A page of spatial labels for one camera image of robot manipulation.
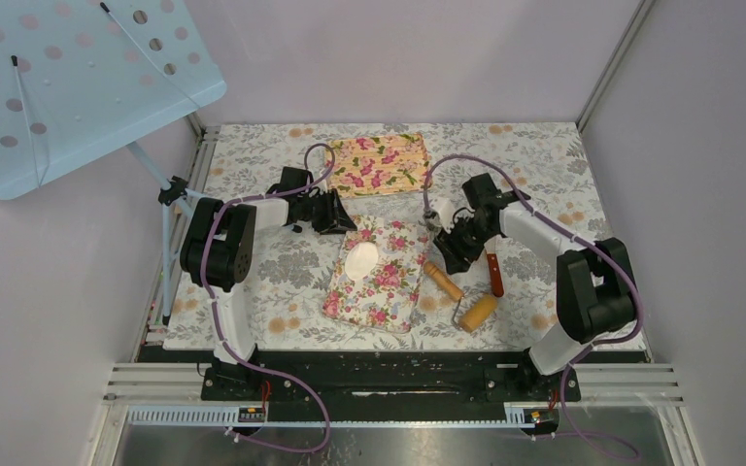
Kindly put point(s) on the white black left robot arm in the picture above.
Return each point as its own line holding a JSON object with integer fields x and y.
{"x": 218, "y": 249}

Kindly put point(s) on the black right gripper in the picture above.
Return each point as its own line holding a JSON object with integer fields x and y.
{"x": 453, "y": 250}

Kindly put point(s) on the light blue perforated music stand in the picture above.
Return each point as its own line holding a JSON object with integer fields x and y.
{"x": 93, "y": 95}

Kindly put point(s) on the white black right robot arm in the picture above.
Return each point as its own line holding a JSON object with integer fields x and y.
{"x": 595, "y": 289}

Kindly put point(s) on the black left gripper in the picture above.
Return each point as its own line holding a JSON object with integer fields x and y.
{"x": 336, "y": 220}

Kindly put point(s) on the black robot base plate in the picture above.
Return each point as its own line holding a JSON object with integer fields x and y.
{"x": 386, "y": 385}

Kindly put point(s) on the red handled metal scraper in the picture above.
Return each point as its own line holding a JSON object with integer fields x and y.
{"x": 490, "y": 249}

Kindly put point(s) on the yellow floral rectangular tray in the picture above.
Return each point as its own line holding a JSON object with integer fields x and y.
{"x": 379, "y": 165}

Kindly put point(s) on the white dough ball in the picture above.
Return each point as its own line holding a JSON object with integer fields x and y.
{"x": 361, "y": 260}

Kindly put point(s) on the floral grey table mat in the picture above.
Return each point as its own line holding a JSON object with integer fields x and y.
{"x": 288, "y": 283}

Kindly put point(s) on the wooden dough roller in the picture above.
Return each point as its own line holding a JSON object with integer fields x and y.
{"x": 478, "y": 310}

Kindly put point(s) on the white slotted cable duct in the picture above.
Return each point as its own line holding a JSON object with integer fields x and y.
{"x": 237, "y": 416}

